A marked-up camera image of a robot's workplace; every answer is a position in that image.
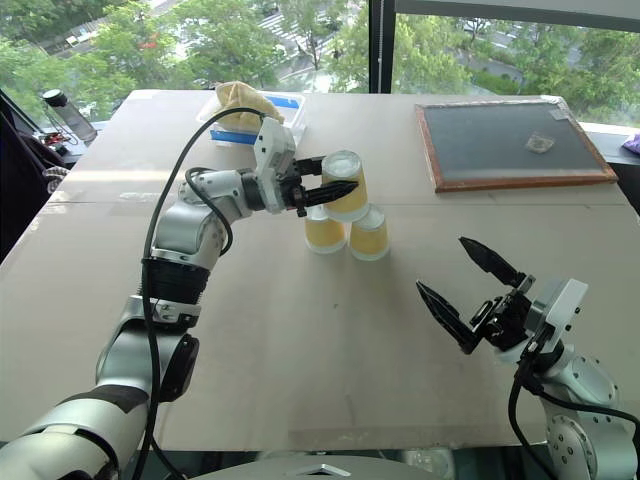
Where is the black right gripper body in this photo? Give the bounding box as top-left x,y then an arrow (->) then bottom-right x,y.
468,275 -> 536,352

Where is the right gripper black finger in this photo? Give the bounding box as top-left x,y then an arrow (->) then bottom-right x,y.
415,280 -> 484,356
458,236 -> 528,288

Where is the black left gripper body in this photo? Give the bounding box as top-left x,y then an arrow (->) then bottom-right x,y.
278,159 -> 308,219

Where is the yellow paper cup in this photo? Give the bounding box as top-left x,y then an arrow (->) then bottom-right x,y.
320,149 -> 372,224
348,203 -> 391,263
304,203 -> 348,256

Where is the clear plastic box blue lid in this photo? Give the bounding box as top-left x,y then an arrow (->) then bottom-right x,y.
195,91 -> 308,149

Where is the yellow cloth bag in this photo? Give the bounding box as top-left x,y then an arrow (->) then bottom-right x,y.
213,80 -> 287,135

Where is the wooden framed blackboard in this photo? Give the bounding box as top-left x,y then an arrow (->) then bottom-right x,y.
414,98 -> 619,194

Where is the small crumpled clear wrapper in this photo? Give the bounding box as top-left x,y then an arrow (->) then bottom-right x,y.
523,130 -> 556,154

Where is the silver robot torso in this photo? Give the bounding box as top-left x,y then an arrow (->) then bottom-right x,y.
192,451 -> 434,480

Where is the clear water bottle black cap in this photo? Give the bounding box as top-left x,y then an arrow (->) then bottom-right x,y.
41,88 -> 99,145

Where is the dark fabric object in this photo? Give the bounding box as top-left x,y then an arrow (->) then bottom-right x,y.
0,88 -> 69,265

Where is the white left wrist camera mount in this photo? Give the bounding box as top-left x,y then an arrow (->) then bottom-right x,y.
251,116 -> 299,215

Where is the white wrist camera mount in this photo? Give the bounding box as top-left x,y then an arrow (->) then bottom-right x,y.
523,278 -> 589,362
251,116 -> 299,215

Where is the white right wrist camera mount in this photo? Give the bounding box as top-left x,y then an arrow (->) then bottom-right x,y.
523,278 -> 589,362

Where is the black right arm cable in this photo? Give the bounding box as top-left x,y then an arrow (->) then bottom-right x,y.
507,344 -> 640,480

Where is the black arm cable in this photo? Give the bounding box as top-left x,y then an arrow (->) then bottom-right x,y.
507,344 -> 640,480
130,106 -> 265,480

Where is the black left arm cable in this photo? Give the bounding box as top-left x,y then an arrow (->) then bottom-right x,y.
130,106 -> 265,480

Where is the dark window frame post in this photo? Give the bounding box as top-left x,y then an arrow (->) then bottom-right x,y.
368,0 -> 398,95

